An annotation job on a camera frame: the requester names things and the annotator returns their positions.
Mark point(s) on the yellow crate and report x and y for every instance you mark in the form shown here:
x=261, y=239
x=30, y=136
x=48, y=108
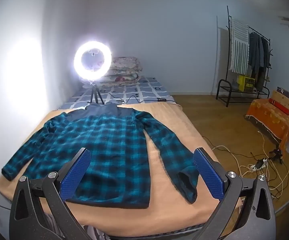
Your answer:
x=245, y=84

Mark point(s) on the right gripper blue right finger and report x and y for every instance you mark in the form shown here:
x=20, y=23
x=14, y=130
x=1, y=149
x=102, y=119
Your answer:
x=212, y=173

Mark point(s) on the dark hanging clothes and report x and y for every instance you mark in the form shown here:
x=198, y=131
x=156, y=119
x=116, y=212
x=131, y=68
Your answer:
x=259, y=58

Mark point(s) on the white striped hanging towel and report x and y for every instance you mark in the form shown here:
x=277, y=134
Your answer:
x=239, y=47

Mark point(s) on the black light tripod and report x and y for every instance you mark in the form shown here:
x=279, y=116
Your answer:
x=95, y=94

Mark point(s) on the black clothes rack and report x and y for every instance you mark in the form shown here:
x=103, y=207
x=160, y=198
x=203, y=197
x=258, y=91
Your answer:
x=227, y=88

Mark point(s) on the teal plaid fleece jacket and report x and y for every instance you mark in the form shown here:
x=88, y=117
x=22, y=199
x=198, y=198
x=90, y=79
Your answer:
x=116, y=138

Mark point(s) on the white ring light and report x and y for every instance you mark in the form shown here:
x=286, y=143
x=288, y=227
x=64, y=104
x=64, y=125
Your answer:
x=92, y=60

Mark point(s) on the folded floral quilt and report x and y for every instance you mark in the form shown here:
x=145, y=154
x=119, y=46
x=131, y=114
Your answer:
x=123, y=71

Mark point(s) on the red and brown boxes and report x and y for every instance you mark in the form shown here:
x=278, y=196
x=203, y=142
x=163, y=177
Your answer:
x=280, y=101

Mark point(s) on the small black floor tripod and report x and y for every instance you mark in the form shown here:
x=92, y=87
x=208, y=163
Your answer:
x=276, y=154

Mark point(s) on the white power strip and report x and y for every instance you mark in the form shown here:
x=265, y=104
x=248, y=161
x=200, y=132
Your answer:
x=260, y=165

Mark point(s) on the blue checked bed sheet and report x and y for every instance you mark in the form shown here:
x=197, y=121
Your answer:
x=146, y=90

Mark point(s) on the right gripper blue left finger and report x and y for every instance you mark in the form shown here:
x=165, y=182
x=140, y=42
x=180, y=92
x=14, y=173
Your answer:
x=71, y=174

